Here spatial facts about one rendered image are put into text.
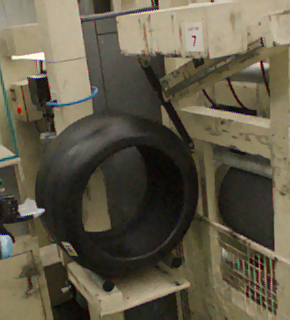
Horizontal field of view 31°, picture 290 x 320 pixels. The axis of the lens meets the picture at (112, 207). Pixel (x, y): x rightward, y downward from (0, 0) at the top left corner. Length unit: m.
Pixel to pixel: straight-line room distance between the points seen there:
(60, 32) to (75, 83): 0.19
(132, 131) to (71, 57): 0.44
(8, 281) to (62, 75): 0.97
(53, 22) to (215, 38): 0.68
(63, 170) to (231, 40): 0.64
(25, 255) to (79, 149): 0.84
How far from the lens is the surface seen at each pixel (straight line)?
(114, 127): 1.73
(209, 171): 2.31
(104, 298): 1.88
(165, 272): 2.11
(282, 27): 1.59
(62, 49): 2.01
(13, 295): 2.47
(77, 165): 1.68
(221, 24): 1.58
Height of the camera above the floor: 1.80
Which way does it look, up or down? 20 degrees down
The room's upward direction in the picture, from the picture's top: 8 degrees counter-clockwise
